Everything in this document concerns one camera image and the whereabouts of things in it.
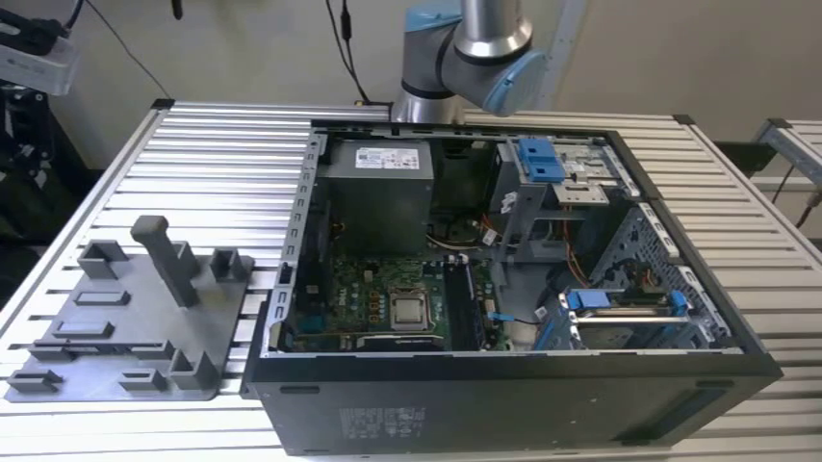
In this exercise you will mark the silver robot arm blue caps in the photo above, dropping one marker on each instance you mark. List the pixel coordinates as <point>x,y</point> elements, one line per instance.
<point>489,29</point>

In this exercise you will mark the black RAM slot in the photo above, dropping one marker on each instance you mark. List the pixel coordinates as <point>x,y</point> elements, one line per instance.
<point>454,308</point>

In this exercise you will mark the black hanging plug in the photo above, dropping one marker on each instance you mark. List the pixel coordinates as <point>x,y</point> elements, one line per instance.
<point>176,9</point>

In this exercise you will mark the grey plastic parts rack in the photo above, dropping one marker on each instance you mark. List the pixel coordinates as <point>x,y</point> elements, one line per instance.
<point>147,332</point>

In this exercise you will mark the grey power supply box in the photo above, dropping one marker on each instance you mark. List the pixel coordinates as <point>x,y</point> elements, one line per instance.
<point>379,212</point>

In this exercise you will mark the green motherboard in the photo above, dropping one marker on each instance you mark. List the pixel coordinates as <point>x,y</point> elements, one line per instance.
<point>357,276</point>

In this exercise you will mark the CPU socket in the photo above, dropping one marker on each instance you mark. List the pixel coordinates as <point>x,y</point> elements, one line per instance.
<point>411,291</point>

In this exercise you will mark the round black case speaker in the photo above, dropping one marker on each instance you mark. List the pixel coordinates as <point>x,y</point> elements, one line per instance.
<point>461,232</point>

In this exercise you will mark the silver CPU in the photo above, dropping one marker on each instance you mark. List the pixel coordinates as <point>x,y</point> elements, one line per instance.
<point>411,314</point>

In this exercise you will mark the black graphics card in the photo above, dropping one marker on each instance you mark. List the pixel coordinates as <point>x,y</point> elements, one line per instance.
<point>401,342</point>

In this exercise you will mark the white barcode label tag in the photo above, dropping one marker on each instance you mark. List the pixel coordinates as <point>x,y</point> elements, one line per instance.
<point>489,236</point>

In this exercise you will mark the blue plastic drive latch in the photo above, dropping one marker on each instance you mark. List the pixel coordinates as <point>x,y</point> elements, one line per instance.
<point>538,159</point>

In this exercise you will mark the grey metal drive cage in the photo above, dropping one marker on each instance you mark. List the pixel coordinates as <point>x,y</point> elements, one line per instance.
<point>530,216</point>

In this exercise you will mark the black open PC case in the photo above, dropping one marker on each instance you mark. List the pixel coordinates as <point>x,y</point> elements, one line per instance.
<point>482,414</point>

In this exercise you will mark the hard disk blue carrier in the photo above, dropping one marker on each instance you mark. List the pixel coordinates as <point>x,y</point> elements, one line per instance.
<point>590,299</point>

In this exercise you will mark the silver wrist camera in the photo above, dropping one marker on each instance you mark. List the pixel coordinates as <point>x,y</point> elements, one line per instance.
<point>44,72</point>

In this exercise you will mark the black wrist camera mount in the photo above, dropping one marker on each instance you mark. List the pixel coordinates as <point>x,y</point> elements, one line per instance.
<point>32,33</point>

